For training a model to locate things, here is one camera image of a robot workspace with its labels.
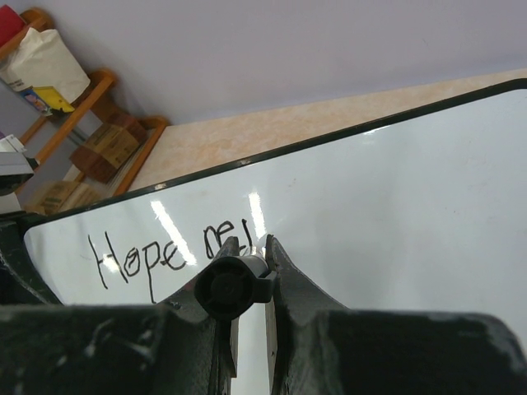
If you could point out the upper red white box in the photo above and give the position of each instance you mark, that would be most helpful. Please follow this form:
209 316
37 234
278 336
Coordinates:
10 24

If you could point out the orange wooden shelf rack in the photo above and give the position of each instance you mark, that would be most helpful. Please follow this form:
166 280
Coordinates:
96 107

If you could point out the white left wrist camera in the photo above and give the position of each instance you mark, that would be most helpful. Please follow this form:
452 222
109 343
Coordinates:
16 169

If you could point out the black whiteboard marker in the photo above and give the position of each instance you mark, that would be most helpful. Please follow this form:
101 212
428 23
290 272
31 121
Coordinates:
233 282

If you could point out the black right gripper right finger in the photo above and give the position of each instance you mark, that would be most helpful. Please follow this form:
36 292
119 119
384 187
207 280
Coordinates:
323 347

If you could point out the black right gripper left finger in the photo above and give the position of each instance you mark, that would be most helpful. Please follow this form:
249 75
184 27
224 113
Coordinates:
173 347

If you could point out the white whiteboard black frame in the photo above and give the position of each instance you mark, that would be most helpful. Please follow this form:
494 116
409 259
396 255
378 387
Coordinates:
424 211

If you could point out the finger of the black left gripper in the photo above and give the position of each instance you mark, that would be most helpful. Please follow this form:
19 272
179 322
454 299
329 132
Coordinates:
20 281

